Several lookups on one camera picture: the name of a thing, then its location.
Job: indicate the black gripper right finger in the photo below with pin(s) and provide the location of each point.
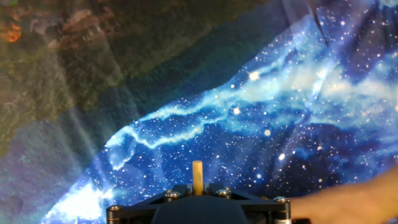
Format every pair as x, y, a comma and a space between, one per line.
267, 210

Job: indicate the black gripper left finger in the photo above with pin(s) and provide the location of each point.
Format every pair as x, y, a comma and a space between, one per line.
136, 211

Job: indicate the short wooden dowel stick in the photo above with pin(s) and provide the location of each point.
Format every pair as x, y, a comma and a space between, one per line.
197, 177

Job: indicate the person's left forearm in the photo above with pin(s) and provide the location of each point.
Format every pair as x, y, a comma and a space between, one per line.
379, 199

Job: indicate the person's left hand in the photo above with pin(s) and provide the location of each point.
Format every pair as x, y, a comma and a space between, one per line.
329, 205

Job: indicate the galaxy landscape printed cloth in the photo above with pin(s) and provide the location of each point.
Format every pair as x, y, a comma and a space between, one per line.
155, 93

